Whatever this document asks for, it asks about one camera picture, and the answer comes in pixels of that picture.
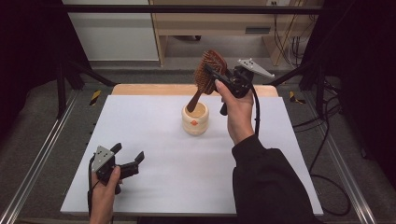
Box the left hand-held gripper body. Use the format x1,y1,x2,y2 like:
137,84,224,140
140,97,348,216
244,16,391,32
91,145,140,195

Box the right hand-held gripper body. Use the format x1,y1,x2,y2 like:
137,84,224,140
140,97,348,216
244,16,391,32
219,58,276,117

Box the brown wooden hairbrush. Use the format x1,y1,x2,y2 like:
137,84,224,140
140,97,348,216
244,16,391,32
185,49,229,114

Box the cream ceramic cup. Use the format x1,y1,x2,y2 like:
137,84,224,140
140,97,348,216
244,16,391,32
181,101,210,136

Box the person's left hand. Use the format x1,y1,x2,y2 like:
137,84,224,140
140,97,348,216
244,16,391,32
90,165,123,224

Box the person's right hand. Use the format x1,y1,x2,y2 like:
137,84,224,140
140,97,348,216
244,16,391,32
214,78,256,147

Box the white table mat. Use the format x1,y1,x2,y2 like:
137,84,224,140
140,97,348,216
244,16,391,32
60,94,324,217

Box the yellow black hazard tape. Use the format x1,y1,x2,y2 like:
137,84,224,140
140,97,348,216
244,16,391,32
289,91,306,105
89,90,103,106

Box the light wooden desk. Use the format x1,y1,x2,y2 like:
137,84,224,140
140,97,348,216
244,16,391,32
148,0,325,67

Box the light wooden table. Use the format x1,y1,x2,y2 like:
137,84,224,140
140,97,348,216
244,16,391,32
110,83,279,98

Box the white cabinet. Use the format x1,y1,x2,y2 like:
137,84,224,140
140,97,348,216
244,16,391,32
61,0,160,62

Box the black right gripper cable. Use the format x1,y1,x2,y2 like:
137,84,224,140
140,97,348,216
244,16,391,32
248,83,352,217

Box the hanging cable bundle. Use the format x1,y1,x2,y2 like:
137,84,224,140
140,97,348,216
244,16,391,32
271,1,318,68

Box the aluminium floor rail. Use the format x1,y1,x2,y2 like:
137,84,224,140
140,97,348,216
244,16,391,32
0,90,80,224
303,91,377,224

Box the black metal frame strut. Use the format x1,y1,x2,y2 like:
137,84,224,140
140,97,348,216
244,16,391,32
55,59,118,119
264,60,326,118

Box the black horizontal frame bar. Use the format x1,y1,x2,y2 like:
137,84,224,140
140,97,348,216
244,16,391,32
62,4,326,15

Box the black floor cables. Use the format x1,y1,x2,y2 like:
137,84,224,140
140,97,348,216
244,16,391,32
292,78,344,162

